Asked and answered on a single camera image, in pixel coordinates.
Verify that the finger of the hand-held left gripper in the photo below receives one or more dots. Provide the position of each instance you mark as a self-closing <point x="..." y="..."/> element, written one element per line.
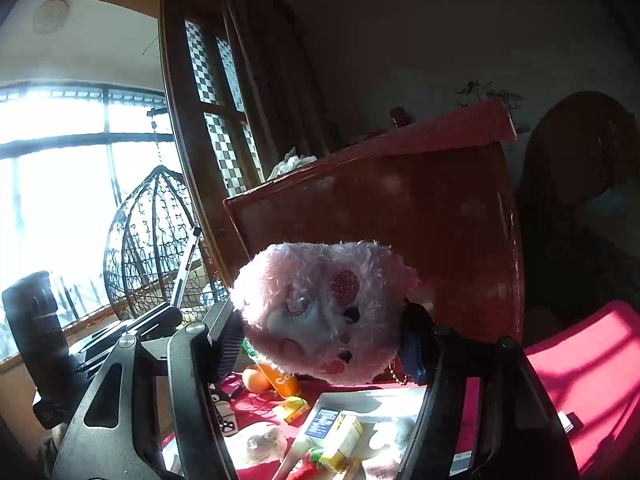
<point x="155" y="317"/>

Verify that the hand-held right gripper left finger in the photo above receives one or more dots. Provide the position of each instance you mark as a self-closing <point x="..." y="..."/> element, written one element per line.
<point x="225" y="350"/>

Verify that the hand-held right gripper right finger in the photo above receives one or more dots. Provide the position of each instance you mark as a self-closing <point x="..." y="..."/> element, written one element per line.
<point x="415" y="355"/>

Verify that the white cardboard tray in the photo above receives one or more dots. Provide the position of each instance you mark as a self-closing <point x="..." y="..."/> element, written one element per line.
<point x="375" y="402"/>

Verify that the white plush toy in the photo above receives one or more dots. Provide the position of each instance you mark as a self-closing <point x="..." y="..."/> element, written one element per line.
<point x="382" y="437"/>

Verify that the pink plush toy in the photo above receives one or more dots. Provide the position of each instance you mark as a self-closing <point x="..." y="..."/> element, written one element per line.
<point x="310" y="310"/>

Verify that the small blue and white box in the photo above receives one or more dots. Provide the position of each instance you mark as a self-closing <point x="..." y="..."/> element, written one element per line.
<point x="322" y="422"/>

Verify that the orange fruit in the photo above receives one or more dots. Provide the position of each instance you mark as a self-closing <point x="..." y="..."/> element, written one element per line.
<point x="255" y="380"/>

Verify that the metal rod stand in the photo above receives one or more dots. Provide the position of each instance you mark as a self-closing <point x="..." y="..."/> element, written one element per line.
<point x="187" y="260"/>

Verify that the orange paper cup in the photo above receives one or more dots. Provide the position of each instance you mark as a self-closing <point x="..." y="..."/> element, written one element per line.
<point x="282" y="382"/>

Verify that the black wicker hanging chair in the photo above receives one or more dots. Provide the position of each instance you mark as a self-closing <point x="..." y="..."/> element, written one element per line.
<point x="150" y="240"/>

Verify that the small yellow box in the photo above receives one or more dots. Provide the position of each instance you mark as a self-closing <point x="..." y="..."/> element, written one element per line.
<point x="292" y="407"/>

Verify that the clear plastic wrapper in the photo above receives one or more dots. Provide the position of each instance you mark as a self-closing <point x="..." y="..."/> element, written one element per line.
<point x="260" y="445"/>

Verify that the yellow and white medicine box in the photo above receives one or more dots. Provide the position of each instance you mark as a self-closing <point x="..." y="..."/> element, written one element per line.
<point x="345" y="440"/>

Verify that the pink medicine box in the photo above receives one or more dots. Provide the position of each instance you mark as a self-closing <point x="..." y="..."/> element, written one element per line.
<point x="380" y="467"/>

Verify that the large window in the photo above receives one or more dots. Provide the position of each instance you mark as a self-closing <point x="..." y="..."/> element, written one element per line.
<point x="60" y="185"/>

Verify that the red strawberry shaped item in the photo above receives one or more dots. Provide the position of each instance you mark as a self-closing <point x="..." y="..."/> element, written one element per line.
<point x="310" y="462"/>

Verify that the reddish brown wooden cabinet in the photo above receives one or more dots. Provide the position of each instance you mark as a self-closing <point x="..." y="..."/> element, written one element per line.
<point x="400" y="200"/>

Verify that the small black and white item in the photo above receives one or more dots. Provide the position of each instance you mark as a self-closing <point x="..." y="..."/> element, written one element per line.
<point x="570" y="421"/>

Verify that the red cloth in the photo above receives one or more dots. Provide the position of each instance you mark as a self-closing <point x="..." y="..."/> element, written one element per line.
<point x="590" y="360"/>

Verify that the white plastic bag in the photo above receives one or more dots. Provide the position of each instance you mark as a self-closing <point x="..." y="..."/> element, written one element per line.
<point x="290" y="162"/>

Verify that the wooden door with checkered glass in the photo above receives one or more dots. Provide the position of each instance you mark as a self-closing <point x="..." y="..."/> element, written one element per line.
<point x="180" y="85"/>

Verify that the dark arched wooden headboard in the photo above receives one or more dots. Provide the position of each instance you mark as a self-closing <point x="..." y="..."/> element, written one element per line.
<point x="580" y="160"/>

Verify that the dark curtain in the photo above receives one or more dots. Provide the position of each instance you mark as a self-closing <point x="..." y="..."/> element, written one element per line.
<point x="280" y="85"/>

